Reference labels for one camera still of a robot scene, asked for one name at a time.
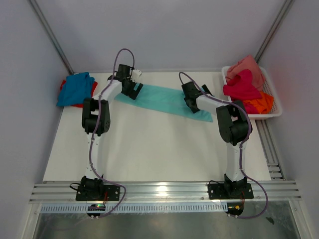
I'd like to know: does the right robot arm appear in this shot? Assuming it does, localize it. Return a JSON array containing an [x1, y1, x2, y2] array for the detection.
[[182, 82, 253, 200]]

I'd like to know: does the blue folded t shirt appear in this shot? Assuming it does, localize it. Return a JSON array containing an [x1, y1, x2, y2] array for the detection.
[[56, 72, 95, 107]]

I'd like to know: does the corner frame post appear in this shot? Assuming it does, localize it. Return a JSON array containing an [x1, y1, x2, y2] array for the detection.
[[27, 0, 74, 75], [255, 0, 295, 63]]

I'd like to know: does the black controller board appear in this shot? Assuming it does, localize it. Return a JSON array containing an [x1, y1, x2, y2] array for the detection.
[[87, 204, 106, 218], [226, 203, 244, 217]]

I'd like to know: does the left corner frame post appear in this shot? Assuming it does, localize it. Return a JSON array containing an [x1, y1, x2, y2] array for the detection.
[[27, 0, 74, 75]]

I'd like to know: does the white slotted cable duct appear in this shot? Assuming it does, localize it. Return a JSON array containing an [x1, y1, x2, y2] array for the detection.
[[40, 202, 227, 214]]

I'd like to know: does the magenta t shirt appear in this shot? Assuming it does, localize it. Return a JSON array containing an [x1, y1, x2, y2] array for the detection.
[[223, 69, 262, 101]]

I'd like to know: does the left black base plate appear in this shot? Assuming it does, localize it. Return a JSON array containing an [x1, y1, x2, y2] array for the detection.
[[75, 185, 120, 202]]

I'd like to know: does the white plastic basket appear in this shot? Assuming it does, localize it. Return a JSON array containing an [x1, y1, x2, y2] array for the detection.
[[221, 66, 283, 121]]

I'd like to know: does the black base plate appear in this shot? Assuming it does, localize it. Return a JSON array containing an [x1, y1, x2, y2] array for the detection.
[[75, 185, 120, 202], [207, 180, 254, 200]]

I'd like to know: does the teal t shirt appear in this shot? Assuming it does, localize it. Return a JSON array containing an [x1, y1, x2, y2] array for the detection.
[[115, 85, 213, 122]]

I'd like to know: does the right black controller board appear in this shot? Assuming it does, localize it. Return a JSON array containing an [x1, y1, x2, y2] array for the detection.
[[226, 203, 244, 217]]

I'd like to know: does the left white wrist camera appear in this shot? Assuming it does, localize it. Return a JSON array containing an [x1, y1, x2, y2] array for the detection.
[[131, 69, 142, 82]]

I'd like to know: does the left black controller board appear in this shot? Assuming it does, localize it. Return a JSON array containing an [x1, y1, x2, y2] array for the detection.
[[87, 204, 106, 218]]

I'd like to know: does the aluminium front rail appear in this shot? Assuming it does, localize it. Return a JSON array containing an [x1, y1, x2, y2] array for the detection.
[[29, 181, 302, 203]]

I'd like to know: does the orange t shirt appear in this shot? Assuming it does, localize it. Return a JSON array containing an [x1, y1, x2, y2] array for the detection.
[[243, 91, 274, 115]]

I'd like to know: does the salmon pink t shirt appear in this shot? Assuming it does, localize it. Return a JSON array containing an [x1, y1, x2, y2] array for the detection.
[[226, 55, 266, 91]]

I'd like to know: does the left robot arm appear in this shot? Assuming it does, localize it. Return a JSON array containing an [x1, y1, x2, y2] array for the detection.
[[76, 64, 143, 201]]

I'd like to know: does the right corner frame post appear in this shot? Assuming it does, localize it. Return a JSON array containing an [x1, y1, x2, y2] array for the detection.
[[255, 0, 295, 63]]

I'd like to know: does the red folded t shirt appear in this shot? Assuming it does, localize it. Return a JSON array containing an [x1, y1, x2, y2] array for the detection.
[[60, 80, 98, 108]]

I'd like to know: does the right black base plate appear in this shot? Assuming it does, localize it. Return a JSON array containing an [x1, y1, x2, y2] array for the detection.
[[207, 180, 254, 200]]

